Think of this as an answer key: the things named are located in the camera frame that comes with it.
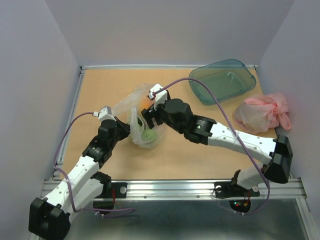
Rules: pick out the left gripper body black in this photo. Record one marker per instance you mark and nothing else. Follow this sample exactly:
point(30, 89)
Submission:
point(121, 131)

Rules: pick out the orange fruit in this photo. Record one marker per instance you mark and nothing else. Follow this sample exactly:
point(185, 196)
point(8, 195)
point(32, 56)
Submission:
point(145, 103)

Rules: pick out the pink plastic bag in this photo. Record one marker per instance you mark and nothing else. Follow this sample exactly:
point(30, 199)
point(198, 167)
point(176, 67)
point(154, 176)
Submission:
point(259, 113)

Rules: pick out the aluminium front rail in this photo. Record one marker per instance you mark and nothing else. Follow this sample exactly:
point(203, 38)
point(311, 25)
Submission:
point(200, 190)

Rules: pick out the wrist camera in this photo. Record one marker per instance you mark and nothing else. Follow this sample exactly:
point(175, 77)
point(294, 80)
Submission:
point(158, 94)
point(105, 113)

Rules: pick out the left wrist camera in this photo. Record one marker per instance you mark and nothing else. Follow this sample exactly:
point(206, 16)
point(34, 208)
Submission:
point(105, 113)

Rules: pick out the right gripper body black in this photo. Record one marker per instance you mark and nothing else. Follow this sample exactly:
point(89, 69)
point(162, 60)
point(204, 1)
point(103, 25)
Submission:
point(160, 114)

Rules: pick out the teal plastic container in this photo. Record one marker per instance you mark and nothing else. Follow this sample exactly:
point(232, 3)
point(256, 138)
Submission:
point(226, 79)

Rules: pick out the clear plastic bag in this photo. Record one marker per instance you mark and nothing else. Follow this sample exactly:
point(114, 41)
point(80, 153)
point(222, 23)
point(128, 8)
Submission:
point(129, 110)

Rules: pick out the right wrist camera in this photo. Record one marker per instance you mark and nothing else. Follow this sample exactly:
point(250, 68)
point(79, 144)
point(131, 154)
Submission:
point(158, 94)

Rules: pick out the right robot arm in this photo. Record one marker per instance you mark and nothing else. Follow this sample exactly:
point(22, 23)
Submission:
point(274, 155)

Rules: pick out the green apple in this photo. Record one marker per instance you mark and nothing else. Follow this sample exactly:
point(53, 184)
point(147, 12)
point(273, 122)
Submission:
point(149, 135)

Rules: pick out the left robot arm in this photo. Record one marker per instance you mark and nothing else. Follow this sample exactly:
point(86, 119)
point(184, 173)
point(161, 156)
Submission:
point(50, 217)

